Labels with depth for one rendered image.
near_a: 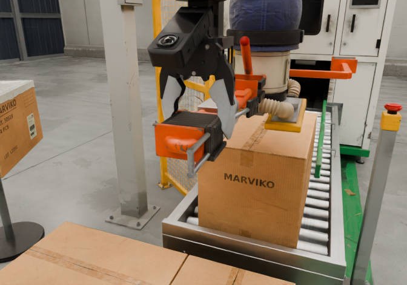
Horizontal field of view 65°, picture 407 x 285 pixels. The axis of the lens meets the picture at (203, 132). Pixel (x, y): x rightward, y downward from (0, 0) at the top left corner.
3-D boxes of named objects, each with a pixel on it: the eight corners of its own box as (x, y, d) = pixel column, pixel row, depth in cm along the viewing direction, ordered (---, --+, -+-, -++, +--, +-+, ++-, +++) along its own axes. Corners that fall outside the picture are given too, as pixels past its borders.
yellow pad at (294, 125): (278, 101, 120) (279, 88, 118) (306, 103, 117) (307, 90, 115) (263, 129, 90) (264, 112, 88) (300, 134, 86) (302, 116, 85)
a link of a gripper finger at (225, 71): (244, 100, 46) (223, 41, 44) (241, 102, 44) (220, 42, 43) (215, 109, 48) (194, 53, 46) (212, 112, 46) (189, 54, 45)
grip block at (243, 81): (228, 95, 86) (229, 73, 84) (264, 98, 83) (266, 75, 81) (219, 102, 78) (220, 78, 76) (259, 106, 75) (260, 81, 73)
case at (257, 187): (238, 171, 187) (240, 105, 173) (309, 184, 173) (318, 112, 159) (197, 230, 134) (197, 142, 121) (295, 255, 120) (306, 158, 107)
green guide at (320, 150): (322, 108, 319) (323, 99, 316) (334, 109, 315) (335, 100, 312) (314, 177, 178) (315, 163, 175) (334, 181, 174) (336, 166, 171)
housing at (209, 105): (207, 118, 66) (207, 97, 64) (240, 121, 63) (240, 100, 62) (195, 129, 59) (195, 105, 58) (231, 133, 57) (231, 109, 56)
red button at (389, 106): (381, 110, 145) (383, 101, 143) (399, 112, 142) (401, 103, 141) (384, 114, 138) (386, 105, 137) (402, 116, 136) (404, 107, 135)
